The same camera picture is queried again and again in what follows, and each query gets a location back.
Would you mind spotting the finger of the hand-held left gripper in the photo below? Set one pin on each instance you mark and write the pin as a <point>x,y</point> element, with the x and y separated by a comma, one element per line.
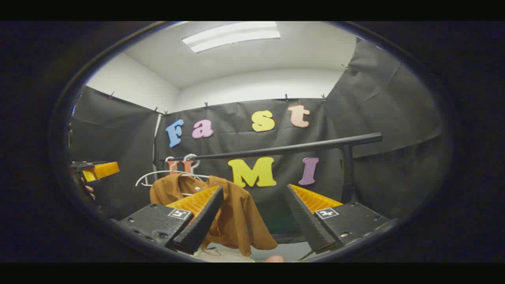
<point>105,169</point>

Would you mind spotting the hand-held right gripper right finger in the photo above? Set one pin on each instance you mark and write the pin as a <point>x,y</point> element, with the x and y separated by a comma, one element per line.
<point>305,221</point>

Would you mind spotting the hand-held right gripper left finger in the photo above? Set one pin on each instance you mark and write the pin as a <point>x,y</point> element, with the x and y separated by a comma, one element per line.
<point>201,221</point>

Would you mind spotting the brown shirt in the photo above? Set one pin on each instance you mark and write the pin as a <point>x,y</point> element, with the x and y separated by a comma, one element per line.
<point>240,221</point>

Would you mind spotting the white hanger with shirt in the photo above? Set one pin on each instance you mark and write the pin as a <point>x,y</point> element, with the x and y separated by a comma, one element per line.
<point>192,161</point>

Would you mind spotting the white empty clothes hanger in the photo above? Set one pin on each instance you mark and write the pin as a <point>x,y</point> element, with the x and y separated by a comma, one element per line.
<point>158,174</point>

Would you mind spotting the black clothes rack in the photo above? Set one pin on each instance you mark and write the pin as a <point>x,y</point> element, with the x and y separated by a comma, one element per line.
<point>296,149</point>

